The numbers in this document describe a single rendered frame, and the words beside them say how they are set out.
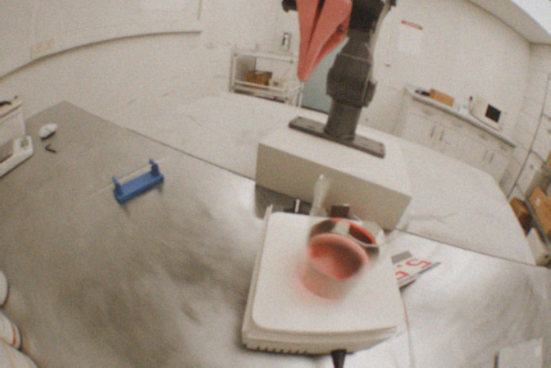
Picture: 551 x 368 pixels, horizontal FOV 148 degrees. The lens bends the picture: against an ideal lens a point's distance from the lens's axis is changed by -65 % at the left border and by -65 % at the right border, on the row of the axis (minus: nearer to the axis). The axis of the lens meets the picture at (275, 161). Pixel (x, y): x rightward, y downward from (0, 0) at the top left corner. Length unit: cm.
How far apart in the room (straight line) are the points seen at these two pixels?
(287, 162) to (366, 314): 26
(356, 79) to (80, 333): 53
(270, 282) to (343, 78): 33
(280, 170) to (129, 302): 29
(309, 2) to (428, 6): 306
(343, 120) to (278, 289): 33
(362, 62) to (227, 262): 37
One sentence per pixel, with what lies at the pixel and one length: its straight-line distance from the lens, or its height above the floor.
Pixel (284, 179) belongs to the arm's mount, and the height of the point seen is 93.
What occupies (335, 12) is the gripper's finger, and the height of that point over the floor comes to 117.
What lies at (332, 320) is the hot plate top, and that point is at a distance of 17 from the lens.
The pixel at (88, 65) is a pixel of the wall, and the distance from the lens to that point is 147.
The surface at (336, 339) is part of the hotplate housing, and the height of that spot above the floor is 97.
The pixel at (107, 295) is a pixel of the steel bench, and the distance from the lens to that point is 30.
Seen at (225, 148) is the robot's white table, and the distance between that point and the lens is 51.
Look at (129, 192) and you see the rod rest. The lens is 40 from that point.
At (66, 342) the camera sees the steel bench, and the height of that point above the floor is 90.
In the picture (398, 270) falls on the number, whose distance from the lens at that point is 32.
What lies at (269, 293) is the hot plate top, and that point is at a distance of 17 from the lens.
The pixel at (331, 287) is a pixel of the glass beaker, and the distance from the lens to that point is 15.
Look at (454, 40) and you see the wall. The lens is 326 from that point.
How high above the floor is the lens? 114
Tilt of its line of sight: 31 degrees down
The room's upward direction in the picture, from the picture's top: 8 degrees clockwise
